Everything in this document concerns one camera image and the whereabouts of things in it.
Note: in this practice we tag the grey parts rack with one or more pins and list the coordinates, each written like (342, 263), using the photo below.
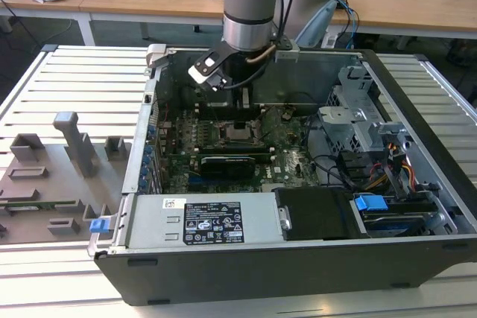
(56, 191)

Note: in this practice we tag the coin cell battery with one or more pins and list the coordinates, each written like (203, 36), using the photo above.
(287, 114)

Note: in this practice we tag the black graphics card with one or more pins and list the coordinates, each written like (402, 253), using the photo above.
(227, 167)

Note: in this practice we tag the hard disk in blue carrier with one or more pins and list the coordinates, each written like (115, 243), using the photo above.
(370, 204)

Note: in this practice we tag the CPU socket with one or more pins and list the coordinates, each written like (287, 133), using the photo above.
(257, 142)

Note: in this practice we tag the black RAM stick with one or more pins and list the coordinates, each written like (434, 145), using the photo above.
(264, 158)

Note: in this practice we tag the blue expansion slot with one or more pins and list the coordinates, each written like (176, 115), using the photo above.
(205, 184)

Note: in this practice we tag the black plastic shroud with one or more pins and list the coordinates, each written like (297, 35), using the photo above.
(316, 213)

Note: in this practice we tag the green RAM stick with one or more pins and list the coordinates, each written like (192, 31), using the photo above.
(44, 205)

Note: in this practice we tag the blue case latch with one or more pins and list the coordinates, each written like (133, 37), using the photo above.
(100, 226)

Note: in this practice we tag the green motherboard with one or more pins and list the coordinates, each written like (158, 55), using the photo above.
(290, 154)

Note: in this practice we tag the wooden desk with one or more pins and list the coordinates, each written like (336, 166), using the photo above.
(149, 1)

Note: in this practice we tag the small white box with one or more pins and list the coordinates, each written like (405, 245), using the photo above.
(329, 39)

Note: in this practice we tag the square CPU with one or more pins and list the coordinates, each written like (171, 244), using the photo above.
(238, 132)

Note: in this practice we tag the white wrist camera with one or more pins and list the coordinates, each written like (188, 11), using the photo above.
(201, 76)

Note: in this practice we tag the black open PC case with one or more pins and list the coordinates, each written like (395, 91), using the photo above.
(261, 277)

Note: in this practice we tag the grey metal drive cage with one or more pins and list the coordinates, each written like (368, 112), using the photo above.
(343, 124)

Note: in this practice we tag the silver power supply with label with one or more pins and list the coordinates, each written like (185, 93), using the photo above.
(149, 221)

